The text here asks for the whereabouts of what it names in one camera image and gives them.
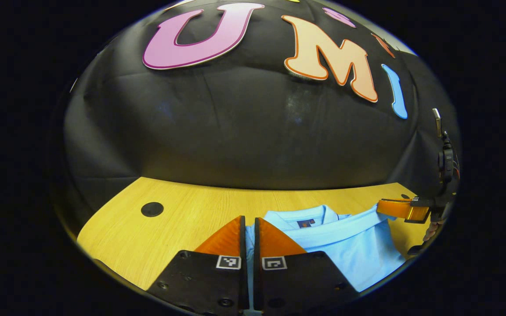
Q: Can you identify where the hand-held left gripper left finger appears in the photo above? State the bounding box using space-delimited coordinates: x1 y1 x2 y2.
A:
147 215 249 316

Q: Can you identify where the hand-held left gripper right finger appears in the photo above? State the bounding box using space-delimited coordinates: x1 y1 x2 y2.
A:
253 217 360 315

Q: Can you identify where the light blue T-shirt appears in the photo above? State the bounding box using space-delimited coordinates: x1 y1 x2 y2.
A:
244 204 407 315

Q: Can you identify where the black round table hole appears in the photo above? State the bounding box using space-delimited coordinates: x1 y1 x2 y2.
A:
141 202 164 218

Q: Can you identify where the black backdrop cloth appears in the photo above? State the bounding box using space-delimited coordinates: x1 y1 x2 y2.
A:
62 0 462 222

